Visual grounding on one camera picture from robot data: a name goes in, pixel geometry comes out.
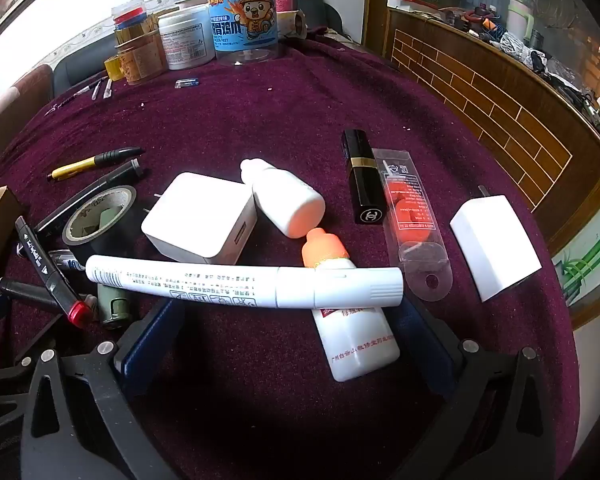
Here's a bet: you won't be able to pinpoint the maroon tablecloth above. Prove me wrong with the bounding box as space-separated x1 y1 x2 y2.
0 35 577 480

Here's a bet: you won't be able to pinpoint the large white charger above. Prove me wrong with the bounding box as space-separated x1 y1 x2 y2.
141 172 257 265

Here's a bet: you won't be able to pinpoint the olive green small tool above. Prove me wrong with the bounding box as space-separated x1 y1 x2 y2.
97 283 140 330

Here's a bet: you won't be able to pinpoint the black tape roll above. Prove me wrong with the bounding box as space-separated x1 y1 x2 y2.
62 185 144 261

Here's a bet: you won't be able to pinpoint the black marker red cap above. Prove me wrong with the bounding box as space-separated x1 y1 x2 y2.
13 215 95 330

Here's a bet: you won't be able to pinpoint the yellow and black pen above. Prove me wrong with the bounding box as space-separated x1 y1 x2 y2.
47 146 145 182

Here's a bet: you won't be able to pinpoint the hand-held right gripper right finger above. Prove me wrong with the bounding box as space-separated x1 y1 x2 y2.
391 299 579 480

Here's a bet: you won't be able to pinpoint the dark grey sofa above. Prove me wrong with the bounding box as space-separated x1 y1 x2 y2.
52 44 117 97

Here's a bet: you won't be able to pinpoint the brown paper roll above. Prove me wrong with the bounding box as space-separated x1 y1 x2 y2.
277 9 309 39

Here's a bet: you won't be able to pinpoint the white green cup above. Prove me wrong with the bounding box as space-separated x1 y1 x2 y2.
507 0 537 39

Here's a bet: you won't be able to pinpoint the clear jar blue label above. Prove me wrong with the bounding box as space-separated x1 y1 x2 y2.
205 0 280 67

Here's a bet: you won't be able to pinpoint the clear pack orange earplugs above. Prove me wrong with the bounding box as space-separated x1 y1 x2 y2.
369 147 454 303

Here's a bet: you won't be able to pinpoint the white tin can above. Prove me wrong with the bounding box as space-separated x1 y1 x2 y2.
157 4 216 71

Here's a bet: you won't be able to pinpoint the yellow tape roll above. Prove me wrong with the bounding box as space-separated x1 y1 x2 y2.
103 55 126 82

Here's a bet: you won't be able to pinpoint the wooden brick-pattern counter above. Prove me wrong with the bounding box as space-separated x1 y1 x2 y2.
383 7 600 257

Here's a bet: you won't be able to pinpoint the brown armchair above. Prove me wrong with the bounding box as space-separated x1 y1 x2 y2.
0 64 56 162

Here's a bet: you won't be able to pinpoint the black lipstick tube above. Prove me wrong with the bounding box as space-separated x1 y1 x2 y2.
342 129 386 225

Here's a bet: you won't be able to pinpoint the brown jar of sticks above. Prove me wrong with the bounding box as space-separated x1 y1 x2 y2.
114 29 169 86

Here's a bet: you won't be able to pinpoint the black grey marker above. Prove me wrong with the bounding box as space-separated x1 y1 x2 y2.
32 158 145 234

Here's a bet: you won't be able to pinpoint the silver tipped marker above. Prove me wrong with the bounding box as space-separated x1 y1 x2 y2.
49 249 89 272

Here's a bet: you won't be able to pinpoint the white dropper bottle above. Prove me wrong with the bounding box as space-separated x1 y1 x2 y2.
240 158 327 239

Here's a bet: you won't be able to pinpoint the small white charger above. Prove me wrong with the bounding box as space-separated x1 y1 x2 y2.
448 185 543 303

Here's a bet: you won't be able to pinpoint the white bottle orange cap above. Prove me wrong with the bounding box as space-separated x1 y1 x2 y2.
302 228 401 383

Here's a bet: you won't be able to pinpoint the black chair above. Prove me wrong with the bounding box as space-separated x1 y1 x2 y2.
285 0 344 37

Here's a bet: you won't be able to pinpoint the long white marker pen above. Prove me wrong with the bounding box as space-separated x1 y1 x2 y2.
85 254 405 310

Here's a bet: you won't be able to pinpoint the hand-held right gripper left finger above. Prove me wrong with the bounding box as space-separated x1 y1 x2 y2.
20 299 187 480

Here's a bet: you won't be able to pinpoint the thin dark pen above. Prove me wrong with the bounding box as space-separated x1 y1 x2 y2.
54 84 99 109

